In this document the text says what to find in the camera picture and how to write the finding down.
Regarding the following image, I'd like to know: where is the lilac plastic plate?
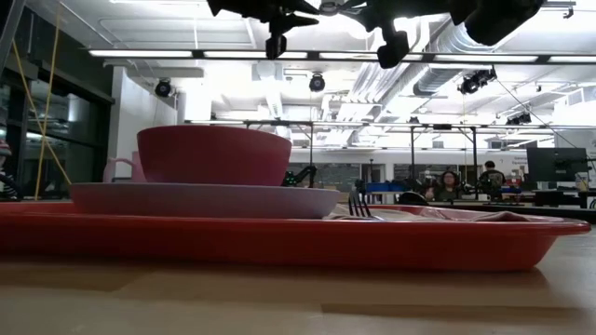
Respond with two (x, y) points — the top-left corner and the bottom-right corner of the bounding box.
(69, 182), (341, 221)

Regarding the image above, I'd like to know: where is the blue storage bin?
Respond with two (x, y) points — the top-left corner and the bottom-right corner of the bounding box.
(366, 181), (406, 194)

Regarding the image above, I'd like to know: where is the person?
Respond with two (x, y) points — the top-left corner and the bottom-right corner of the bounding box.
(478, 160), (508, 188)
(0, 141), (20, 201)
(426, 170), (463, 202)

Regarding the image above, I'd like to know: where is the silver ceiling ventilation duct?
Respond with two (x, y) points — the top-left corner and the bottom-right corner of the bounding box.
(358, 22), (471, 122)

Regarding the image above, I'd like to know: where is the long ceiling light strip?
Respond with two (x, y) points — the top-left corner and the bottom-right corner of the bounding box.
(88, 48), (596, 65)

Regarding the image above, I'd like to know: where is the pink plastic cup with handle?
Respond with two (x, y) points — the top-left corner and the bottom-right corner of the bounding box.
(102, 150), (146, 184)

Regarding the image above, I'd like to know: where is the beige cloth napkin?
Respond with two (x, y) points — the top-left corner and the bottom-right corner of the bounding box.
(323, 206), (532, 223)

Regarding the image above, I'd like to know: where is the red plastic tray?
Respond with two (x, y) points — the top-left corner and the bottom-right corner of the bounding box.
(0, 202), (592, 274)

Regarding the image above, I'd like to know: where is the dark glass partition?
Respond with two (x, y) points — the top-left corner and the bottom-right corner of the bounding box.
(0, 69), (115, 202)

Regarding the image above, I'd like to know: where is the yellow cable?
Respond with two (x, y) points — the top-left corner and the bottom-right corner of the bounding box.
(11, 7), (72, 199)

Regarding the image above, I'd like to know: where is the black computer monitor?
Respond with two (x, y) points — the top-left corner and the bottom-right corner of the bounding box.
(526, 147), (589, 182)

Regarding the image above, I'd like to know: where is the fork with teal handle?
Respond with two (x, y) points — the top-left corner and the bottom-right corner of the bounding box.
(347, 189), (387, 221)

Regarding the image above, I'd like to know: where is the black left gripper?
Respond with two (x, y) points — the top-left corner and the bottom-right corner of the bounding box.
(207, 0), (322, 60)

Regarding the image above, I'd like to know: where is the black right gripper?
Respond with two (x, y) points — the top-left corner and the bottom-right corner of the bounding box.
(344, 0), (467, 70)

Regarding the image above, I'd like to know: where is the black background desk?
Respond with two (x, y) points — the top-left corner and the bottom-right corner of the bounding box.
(533, 188), (596, 209)

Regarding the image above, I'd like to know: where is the grey ceiling rail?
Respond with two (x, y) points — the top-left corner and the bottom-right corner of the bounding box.
(542, 0), (577, 20)

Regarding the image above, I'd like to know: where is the magenta plastic bowl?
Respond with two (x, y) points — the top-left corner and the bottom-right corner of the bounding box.
(136, 124), (293, 187)

